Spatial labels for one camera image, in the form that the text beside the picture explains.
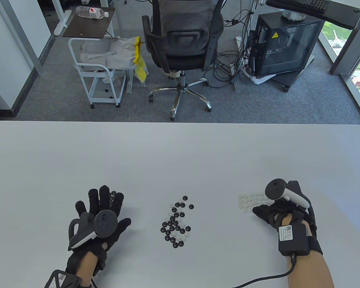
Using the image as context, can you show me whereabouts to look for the black boxed wrist camera module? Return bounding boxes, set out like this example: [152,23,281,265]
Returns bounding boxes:
[277,224,323,257]

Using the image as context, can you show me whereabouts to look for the black computer tower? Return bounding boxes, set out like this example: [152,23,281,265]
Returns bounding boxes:
[248,13,325,77]

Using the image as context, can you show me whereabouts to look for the person's left hand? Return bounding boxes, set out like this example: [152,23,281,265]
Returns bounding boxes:
[67,185,132,278]

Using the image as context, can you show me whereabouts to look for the white metal cart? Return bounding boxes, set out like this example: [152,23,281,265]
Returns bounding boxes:
[68,37,127,109]

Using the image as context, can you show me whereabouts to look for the yellow plastic bag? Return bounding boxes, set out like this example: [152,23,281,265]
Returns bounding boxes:
[133,37,149,87]

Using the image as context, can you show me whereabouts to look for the tangle of black cables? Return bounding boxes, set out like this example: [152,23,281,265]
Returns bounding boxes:
[208,0,258,89]

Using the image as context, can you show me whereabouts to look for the group of white go stones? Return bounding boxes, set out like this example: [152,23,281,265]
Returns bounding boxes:
[238,193,273,212]

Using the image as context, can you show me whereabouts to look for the person's right hand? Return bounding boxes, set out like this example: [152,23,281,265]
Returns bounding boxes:
[252,200,317,238]

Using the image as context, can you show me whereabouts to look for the white bowl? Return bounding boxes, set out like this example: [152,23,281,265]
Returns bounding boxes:
[282,9,306,22]

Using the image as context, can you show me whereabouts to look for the white papers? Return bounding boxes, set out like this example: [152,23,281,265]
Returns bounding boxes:
[243,67,276,85]

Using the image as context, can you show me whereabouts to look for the small brown side table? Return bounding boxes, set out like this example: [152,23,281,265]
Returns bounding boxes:
[62,6,116,39]

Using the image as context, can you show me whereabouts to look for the group of black go stones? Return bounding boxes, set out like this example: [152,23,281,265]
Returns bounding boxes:
[109,191,124,207]

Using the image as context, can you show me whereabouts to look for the person's right forearm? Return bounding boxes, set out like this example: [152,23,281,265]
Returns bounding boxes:
[280,215,335,288]

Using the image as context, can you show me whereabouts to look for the pile of mixed go stones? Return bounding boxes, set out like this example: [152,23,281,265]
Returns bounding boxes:
[160,196,195,249]

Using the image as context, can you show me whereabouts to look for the white desk leg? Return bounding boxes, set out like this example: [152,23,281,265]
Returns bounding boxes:
[52,0,73,37]

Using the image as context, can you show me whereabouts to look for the aluminium profile stand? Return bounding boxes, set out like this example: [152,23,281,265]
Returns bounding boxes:
[234,0,258,92]

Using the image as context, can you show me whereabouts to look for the black mesh office chair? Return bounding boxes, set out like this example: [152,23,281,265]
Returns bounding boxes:
[142,0,225,121]

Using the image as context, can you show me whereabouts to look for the black white hand controller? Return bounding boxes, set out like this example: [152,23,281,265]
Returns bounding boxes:
[265,179,311,209]
[68,210,118,249]

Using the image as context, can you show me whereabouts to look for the grey fabric bag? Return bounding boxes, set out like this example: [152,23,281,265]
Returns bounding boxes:
[79,37,138,71]

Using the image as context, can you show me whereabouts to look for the black framed wrist camera module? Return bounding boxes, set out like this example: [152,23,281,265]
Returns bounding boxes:
[44,269,82,288]

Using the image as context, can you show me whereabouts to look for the black desk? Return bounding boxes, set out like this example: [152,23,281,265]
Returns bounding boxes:
[265,0,360,30]

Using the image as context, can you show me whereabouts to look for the clear plastic water bottle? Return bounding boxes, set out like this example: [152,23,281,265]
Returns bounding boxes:
[76,5,110,19]

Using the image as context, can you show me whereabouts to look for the black rolling platform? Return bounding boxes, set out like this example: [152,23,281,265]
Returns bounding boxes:
[270,54,315,93]

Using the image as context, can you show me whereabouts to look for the black keyboard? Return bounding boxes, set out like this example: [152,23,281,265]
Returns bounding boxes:
[292,0,330,14]

